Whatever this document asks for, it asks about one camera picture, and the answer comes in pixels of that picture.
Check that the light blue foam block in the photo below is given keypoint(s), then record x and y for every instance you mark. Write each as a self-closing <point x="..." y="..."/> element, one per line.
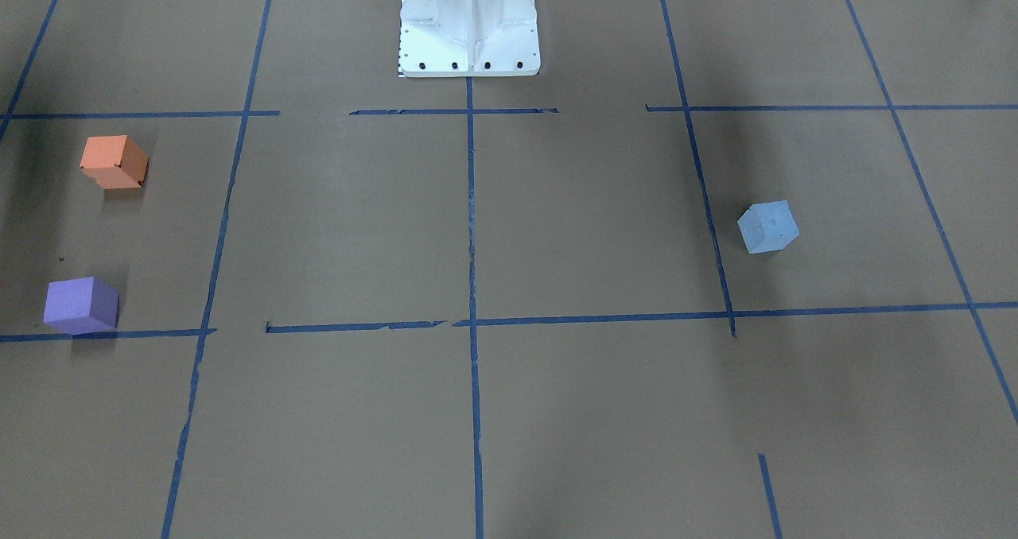
<point x="766" y="227"/>

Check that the orange foam block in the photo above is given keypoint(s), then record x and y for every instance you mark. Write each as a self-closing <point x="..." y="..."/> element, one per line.
<point x="114" y="162"/>

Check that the purple foam block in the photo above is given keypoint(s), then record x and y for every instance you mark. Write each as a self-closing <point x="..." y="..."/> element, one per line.
<point x="81" y="306"/>

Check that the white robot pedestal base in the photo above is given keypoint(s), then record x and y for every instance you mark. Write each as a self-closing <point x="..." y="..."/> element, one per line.
<point x="443" y="38"/>

